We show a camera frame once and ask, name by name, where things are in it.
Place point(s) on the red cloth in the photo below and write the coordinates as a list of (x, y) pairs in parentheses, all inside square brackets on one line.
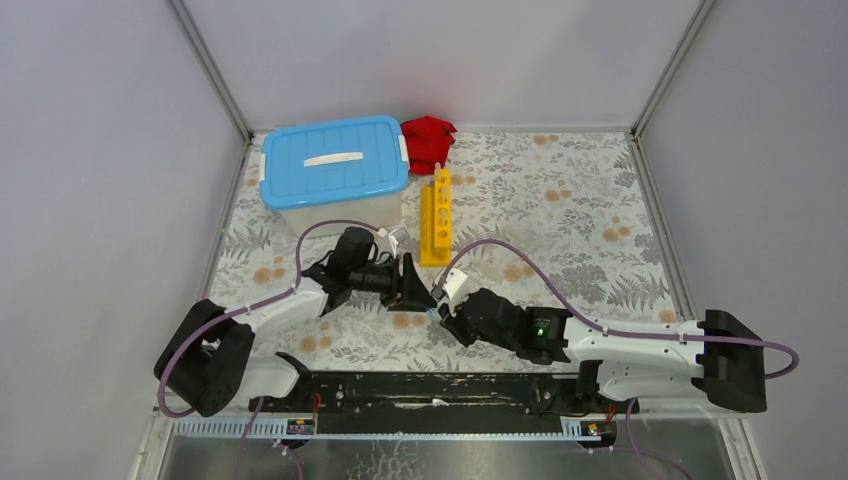
[(428, 140)]

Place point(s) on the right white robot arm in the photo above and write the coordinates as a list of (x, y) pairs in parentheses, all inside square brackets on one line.
[(717, 358)]

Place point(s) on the clear plastic tube rack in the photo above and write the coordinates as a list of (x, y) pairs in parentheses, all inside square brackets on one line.
[(499, 263)]

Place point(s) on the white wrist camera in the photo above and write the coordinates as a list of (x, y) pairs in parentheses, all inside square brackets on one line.
[(450, 287), (391, 240)]

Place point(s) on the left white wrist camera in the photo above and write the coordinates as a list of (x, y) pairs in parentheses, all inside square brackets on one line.
[(391, 240)]

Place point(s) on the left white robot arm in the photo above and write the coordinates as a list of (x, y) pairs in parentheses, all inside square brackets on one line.
[(207, 362)]

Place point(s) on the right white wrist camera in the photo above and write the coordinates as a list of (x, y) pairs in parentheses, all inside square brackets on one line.
[(450, 287)]

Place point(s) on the yellow test tube rack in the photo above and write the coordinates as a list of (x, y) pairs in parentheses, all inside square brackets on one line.
[(436, 222)]

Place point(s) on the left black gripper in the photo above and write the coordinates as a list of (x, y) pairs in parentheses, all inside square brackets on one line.
[(415, 296)]

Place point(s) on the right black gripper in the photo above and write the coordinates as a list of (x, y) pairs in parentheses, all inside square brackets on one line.
[(451, 317)]

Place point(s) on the blue plastic bin lid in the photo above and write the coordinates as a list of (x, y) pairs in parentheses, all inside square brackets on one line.
[(331, 162)]

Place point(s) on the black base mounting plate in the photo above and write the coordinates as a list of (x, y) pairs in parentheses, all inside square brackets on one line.
[(490, 404)]

